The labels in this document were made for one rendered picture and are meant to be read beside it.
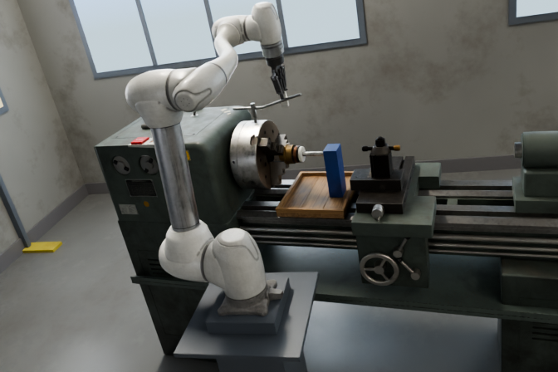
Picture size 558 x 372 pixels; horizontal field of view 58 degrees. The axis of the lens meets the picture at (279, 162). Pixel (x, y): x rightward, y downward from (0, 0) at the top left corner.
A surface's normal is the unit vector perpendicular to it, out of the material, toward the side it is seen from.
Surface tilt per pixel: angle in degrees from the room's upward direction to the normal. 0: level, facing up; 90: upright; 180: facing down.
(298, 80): 90
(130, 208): 90
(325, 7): 90
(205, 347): 0
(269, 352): 0
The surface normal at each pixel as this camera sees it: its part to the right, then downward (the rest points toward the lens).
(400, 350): -0.17, -0.90
